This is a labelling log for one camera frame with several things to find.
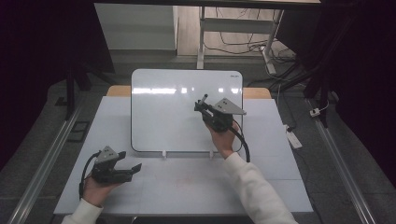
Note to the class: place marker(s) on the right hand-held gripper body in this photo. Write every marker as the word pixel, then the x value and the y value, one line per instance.
pixel 221 119

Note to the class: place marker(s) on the white whiteboard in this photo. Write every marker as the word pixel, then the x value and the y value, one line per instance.
pixel 162 124

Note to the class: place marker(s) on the person's left hand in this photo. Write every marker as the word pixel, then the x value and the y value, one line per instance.
pixel 95 193

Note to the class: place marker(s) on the white plug adapter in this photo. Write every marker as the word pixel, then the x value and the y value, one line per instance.
pixel 314 112

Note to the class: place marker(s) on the person's right hand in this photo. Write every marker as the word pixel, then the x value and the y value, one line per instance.
pixel 225 141

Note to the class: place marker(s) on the aluminium floor rail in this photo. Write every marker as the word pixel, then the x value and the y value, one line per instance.
pixel 43 168
pixel 342 174

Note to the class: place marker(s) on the white desk frame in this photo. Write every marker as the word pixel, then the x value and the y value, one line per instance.
pixel 236 25

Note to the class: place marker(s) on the black metal stand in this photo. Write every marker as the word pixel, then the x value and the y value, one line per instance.
pixel 322 87
pixel 71 93

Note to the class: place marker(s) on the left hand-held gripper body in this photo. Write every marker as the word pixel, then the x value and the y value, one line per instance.
pixel 107 174

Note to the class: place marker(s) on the white whiteboard stand foot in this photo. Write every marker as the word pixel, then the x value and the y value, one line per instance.
pixel 211 154
pixel 164 154

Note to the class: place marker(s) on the wooden table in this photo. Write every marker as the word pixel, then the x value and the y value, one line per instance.
pixel 118 91

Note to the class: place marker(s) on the white cabinet panel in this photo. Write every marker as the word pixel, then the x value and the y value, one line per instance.
pixel 137 26

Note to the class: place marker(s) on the white power strip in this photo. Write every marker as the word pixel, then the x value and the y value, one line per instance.
pixel 293 138

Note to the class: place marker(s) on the dark curtain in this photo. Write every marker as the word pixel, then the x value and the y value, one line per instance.
pixel 370 77
pixel 28 62

